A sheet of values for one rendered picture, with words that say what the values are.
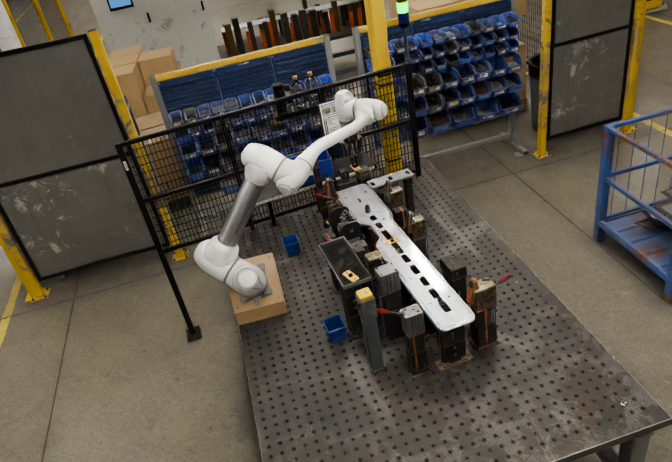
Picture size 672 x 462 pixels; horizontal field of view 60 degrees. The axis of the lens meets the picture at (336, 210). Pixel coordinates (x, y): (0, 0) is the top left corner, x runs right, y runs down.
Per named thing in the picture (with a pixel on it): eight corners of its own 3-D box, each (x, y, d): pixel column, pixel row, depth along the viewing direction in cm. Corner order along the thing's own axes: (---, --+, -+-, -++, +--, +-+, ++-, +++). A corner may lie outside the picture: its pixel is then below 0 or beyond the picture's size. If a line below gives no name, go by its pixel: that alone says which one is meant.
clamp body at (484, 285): (503, 343, 276) (503, 284, 257) (476, 354, 273) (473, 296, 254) (491, 329, 285) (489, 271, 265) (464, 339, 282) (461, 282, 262)
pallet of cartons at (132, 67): (196, 148, 698) (169, 64, 643) (130, 163, 691) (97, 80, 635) (196, 112, 800) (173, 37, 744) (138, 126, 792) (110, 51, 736)
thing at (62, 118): (188, 249, 515) (105, 23, 409) (189, 258, 503) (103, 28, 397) (33, 292, 496) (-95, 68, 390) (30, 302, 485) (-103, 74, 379)
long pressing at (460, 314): (484, 317, 252) (484, 314, 251) (437, 335, 247) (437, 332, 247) (366, 183, 366) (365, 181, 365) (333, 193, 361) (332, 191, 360)
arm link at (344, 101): (333, 121, 310) (355, 123, 303) (328, 94, 302) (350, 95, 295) (343, 113, 317) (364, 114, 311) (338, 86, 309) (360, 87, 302)
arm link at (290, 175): (314, 164, 275) (290, 150, 276) (296, 189, 265) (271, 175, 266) (309, 179, 286) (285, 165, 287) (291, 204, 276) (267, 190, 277)
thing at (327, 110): (357, 137, 387) (350, 94, 371) (325, 146, 382) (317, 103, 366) (356, 136, 389) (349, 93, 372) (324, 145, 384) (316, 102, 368)
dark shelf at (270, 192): (377, 167, 377) (376, 163, 376) (244, 209, 359) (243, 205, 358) (365, 155, 396) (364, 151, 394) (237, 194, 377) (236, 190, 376)
